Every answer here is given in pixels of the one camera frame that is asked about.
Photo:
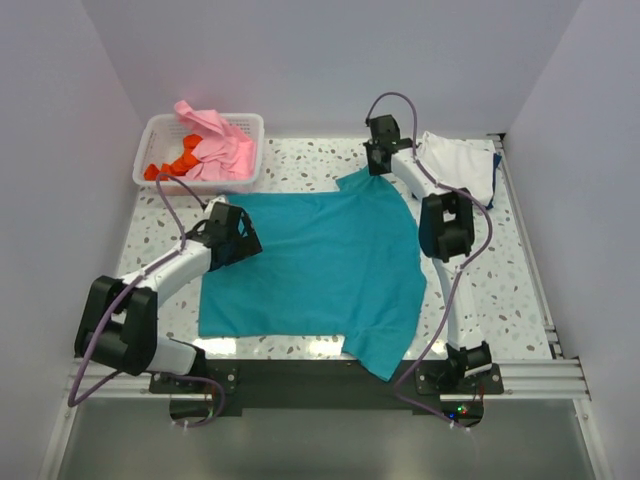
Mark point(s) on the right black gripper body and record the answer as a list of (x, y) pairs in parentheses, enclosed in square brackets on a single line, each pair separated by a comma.
[(371, 142)]

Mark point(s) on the white plastic basket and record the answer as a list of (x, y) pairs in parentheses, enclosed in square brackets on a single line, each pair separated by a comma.
[(162, 142)]

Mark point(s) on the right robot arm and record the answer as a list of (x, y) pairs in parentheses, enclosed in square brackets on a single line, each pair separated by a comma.
[(446, 234)]

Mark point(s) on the teal t shirt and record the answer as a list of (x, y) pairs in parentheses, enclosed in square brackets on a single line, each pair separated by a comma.
[(334, 263)]

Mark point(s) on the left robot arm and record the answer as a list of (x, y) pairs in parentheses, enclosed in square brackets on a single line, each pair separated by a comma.
[(119, 325)]

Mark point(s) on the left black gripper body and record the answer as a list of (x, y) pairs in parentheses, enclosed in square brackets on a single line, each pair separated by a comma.
[(232, 242)]

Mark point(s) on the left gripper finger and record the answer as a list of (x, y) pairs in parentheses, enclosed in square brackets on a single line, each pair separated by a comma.
[(225, 258), (248, 242)]

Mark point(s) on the orange t shirt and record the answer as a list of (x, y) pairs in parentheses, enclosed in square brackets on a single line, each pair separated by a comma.
[(182, 165)]

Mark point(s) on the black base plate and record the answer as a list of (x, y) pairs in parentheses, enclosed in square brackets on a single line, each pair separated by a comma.
[(241, 385)]

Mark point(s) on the aluminium frame rail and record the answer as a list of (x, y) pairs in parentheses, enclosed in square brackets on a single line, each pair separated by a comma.
[(528, 346)]

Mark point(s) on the pink t shirt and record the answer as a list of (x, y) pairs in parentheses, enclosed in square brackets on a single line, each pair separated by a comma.
[(226, 153)]

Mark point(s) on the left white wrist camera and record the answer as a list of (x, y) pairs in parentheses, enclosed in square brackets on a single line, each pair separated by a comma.
[(210, 204)]

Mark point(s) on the folded white t shirt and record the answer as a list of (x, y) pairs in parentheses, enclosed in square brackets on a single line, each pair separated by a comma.
[(462, 164)]

